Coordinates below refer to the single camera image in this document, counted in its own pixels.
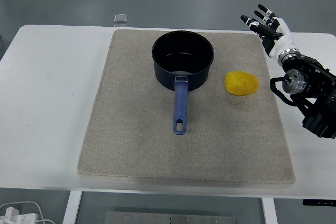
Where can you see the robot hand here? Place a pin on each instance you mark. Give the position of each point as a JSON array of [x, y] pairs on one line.
[[281, 41]]

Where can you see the yellow potato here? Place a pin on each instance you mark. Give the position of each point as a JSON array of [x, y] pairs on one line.
[[241, 83]]

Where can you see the dark blue pot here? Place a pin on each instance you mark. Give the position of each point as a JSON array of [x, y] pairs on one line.
[[183, 61]]

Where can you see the beige fabric mat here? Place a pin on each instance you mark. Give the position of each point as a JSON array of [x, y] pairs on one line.
[[183, 103]]

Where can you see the clear plastic block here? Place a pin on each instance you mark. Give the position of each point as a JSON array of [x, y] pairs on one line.
[[121, 18]]

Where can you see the black table control panel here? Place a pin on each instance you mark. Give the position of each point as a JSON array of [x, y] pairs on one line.
[[319, 202]]

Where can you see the white table leg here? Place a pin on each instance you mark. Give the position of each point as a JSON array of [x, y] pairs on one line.
[[269, 210], [71, 207]]

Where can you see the white power strip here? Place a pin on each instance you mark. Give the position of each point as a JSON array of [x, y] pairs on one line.
[[15, 216]]

